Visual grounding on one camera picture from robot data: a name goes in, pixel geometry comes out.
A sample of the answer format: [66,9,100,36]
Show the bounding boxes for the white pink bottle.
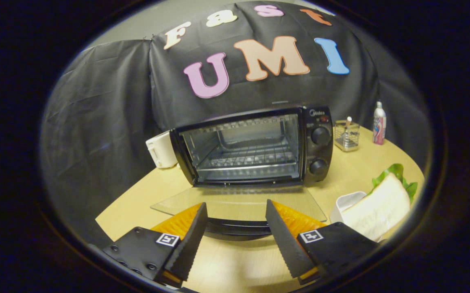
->
[372,101,387,145]

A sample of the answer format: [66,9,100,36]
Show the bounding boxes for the white plastic tray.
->
[330,191,368,223]

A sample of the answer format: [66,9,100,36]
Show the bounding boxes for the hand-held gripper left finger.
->
[103,202,209,289]

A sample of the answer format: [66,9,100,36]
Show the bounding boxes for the metal wire holder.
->
[334,120,361,152]

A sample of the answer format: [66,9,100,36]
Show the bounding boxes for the white bread lettuce sandwich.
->
[341,164,418,241]

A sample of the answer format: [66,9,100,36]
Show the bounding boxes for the white bread toaster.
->
[146,131,178,169]

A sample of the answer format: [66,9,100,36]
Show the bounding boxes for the black backdrop cloth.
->
[40,0,431,249]

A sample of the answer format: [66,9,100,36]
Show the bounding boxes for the black toaster oven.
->
[150,104,334,241]

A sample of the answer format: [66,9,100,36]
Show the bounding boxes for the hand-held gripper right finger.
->
[265,199,380,285]

